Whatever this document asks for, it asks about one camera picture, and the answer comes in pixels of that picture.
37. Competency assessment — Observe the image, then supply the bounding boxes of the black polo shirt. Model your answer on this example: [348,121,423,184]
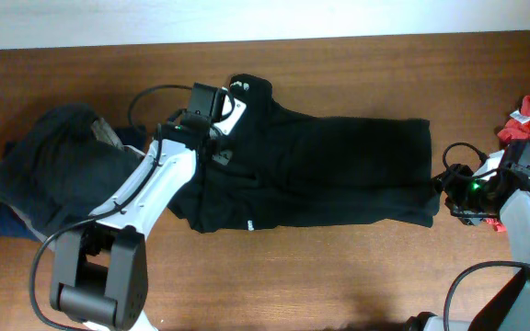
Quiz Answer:
[168,74,440,233]

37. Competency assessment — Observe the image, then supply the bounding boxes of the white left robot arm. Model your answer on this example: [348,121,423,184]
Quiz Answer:
[48,88,247,330]

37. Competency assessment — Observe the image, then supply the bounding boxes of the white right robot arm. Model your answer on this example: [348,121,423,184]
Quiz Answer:
[404,168,530,330]

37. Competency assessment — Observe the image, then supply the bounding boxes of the grey folded garment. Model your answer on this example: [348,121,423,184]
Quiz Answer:
[7,119,146,242]

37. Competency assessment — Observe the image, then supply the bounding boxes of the dark folded garment on pile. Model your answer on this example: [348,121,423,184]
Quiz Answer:
[0,104,140,236]

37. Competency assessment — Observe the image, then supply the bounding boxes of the navy folded garment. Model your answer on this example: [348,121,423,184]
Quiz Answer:
[0,124,148,240]

